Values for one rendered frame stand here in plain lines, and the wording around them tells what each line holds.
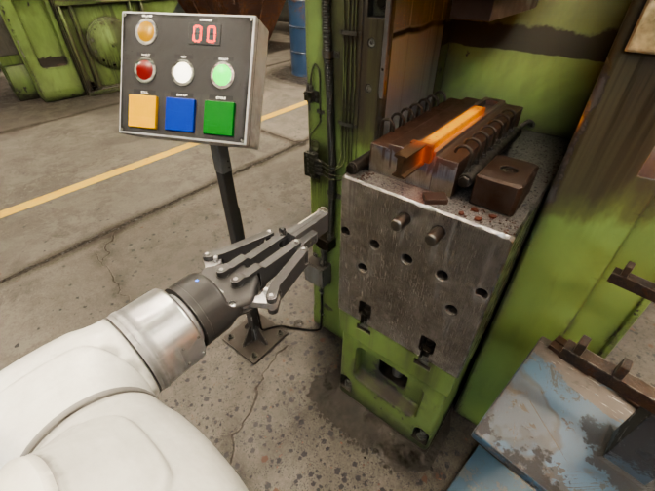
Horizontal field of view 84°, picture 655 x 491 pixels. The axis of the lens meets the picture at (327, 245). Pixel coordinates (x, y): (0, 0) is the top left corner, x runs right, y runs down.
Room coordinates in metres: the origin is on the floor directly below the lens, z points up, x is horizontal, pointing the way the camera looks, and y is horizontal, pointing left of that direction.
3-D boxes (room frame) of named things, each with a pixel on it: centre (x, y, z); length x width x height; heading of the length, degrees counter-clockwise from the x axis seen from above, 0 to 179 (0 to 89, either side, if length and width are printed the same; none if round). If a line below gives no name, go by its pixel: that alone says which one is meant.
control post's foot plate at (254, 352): (0.99, 0.31, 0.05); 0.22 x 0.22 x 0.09; 51
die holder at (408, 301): (0.84, -0.35, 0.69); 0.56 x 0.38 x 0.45; 141
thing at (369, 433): (0.66, -0.14, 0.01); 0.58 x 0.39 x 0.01; 51
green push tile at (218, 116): (0.84, 0.25, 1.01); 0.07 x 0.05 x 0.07; 76
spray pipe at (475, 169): (0.76, -0.37, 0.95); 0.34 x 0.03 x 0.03; 141
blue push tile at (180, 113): (0.86, 0.35, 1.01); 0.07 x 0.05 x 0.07; 76
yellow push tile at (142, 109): (0.89, 0.44, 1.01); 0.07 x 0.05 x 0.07; 76
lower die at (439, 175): (0.86, -0.30, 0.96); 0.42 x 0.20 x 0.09; 141
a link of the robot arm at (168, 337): (0.23, 0.17, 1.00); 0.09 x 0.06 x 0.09; 51
